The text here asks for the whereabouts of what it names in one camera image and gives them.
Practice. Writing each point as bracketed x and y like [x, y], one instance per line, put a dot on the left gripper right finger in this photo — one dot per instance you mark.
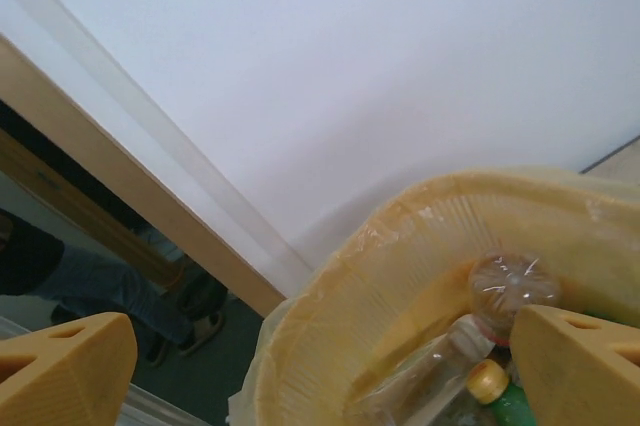
[575, 376]

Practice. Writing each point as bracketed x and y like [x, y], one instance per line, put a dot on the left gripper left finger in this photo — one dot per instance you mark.
[60, 381]

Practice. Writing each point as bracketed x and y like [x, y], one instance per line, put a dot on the green soda bottle yellow cap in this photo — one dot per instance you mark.
[505, 403]

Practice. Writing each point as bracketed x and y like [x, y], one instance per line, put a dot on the clear bottle green label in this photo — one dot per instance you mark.
[425, 376]

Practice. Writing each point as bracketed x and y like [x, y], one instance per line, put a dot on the yellow translucent bin liner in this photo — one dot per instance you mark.
[270, 336]

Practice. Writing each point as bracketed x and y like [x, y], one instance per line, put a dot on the person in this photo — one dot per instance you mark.
[100, 281]

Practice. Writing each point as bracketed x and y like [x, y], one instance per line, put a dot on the wooden door frame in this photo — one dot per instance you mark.
[125, 186]

